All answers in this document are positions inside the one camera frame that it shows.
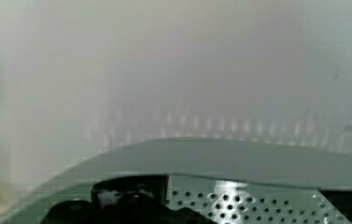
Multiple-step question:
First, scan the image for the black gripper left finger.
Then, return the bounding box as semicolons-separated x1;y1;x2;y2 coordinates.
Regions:
40;175;217;224

